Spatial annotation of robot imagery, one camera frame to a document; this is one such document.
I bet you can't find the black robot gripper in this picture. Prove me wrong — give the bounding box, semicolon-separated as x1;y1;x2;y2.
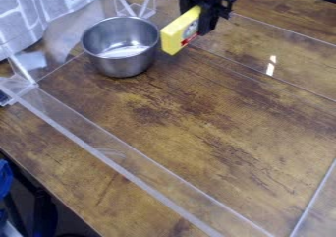
178;0;236;36

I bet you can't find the yellow butter block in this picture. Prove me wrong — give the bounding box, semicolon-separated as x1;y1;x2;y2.
160;6;201;55

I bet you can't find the stainless steel bowl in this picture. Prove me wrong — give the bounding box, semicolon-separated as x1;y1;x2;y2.
80;17;160;78

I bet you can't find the grey white patterned cloth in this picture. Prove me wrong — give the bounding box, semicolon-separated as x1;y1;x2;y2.
0;0;94;61

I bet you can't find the blue object at edge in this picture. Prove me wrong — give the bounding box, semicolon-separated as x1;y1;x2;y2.
0;159;13;199

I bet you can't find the clear acrylic corner bracket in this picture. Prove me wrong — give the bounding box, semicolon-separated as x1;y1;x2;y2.
114;0;156;19

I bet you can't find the clear acrylic barrier wall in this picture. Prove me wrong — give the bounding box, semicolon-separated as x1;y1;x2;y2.
0;0;276;237

